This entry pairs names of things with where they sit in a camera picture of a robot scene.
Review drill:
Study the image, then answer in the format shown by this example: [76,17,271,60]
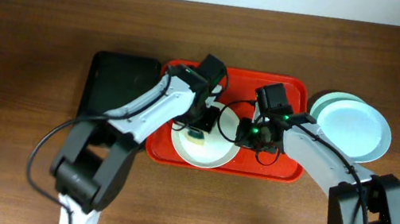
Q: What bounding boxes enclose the red plastic tray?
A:
[146,68,308,183]

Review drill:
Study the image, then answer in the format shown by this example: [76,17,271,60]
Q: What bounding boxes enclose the green and yellow sponge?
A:
[185,128,205,145]

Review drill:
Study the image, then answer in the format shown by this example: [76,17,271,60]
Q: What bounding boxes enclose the pale green plate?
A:
[309,91,364,119]

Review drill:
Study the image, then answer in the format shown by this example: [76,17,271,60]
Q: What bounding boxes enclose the white plate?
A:
[165,95,247,174]

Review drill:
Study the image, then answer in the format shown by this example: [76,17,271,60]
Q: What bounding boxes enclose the light blue plate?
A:
[313,99,392,164]

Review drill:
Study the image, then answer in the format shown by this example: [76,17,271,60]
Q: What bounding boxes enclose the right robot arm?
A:
[234,83,400,224]

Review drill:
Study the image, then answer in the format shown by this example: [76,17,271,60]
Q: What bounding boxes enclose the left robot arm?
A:
[50,55,227,224]

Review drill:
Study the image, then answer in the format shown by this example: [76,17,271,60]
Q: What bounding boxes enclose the black rectangular tray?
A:
[71,48,164,155]

